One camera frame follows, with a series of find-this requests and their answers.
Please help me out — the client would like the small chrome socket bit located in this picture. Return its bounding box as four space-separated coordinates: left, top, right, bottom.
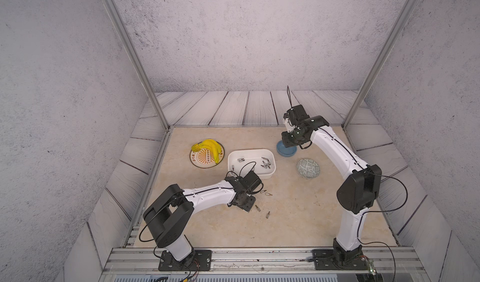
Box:
261 162 271 169

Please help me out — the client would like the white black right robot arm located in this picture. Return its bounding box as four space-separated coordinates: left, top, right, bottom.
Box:
281 105 382 268

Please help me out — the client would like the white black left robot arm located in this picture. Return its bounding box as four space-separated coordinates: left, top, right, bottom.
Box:
143 171 265 262

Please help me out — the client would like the white rectangular storage box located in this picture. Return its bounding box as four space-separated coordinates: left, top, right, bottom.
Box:
227 149 276 180

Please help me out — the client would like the blue bowl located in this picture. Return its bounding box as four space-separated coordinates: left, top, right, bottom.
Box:
276 141 297 158

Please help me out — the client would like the patterned ceramic jar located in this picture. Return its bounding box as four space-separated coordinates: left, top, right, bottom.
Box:
296 158 321 179

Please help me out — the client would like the yellow banana bunch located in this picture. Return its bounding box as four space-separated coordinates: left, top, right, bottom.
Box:
190 139 223 165

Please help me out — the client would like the patterned round plate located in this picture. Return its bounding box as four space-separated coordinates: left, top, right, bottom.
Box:
189 140 226 169

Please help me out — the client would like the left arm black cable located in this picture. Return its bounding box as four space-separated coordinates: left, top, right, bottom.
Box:
138 161 265 260

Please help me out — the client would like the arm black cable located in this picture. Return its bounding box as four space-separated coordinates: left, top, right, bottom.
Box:
138 161 265 260
285 86 409 282

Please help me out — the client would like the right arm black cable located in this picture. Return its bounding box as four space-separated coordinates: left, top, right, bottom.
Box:
285 86 409 282

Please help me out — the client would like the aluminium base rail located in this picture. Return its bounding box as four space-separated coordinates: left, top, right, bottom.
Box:
102 246 429 282

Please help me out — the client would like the right aluminium frame post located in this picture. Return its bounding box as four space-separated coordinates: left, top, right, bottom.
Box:
341 0 420 130

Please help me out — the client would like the aluminium frame post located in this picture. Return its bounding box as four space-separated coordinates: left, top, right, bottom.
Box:
341 0 420 130
102 0 170 131

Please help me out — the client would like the left aluminium frame post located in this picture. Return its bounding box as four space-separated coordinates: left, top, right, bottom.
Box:
102 0 170 131

